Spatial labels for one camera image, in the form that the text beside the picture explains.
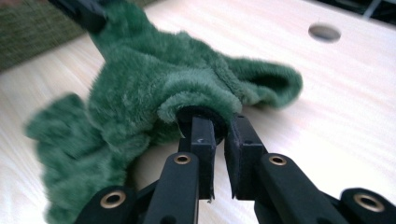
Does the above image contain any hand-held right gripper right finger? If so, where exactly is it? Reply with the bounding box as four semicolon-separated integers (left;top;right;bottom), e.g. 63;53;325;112
223;115;350;224

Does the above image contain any white metal table frame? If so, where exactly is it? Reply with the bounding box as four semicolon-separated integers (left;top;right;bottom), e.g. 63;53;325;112
361;0;384;21

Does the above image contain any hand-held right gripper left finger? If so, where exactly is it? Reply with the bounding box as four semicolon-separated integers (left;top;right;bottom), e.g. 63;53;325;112
143;115;218;224

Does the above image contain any green fuzzy sock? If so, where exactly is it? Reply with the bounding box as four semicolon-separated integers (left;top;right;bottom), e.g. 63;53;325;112
23;0;244;224
218;54;304;110

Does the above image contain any green woven basket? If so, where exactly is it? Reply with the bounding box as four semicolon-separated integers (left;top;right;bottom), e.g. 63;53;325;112
0;0;158;75

